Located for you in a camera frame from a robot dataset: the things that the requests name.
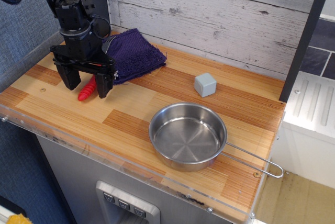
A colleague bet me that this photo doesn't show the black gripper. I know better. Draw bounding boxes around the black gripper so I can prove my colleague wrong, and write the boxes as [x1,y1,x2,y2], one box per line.
[50,31,116,98]

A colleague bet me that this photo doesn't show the fork with red handle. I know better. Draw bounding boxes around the fork with red handle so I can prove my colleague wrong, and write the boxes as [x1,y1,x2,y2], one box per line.
[77,35,116,101]

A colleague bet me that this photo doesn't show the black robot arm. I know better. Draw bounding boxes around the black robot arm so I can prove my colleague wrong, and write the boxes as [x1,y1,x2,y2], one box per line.
[2,0,117,98]

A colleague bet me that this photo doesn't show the purple folded cloth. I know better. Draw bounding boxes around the purple folded cloth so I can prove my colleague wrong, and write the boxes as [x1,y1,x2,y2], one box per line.
[107,28,166,85]

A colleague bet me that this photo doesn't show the clear acrylic edge guard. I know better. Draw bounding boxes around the clear acrylic edge guard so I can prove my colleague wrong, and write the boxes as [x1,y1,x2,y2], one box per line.
[1,103,275,223]

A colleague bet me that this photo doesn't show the grey toy fridge cabinet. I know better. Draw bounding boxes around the grey toy fridge cabinet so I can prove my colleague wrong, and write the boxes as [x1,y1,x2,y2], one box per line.
[37,136,227,223]

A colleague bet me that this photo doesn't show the stainless steel pan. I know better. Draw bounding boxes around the stainless steel pan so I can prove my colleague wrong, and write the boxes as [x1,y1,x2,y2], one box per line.
[148,102,271,172]

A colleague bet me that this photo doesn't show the grey cube block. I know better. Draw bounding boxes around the grey cube block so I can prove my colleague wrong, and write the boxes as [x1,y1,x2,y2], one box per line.
[194,73,217,97]

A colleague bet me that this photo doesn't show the silver dispenser button panel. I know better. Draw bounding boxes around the silver dispenser button panel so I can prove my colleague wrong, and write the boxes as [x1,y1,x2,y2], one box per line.
[96,181,161,223]

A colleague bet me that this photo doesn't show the yellow object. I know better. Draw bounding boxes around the yellow object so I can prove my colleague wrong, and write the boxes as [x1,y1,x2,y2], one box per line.
[6,214,32,224]

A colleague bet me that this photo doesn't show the white toy sink unit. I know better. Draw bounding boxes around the white toy sink unit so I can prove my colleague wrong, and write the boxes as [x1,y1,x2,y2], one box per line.
[271,72,334,188]

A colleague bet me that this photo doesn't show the dark right post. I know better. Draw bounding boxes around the dark right post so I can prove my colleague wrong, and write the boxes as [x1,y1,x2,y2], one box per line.
[279,0,326,103]

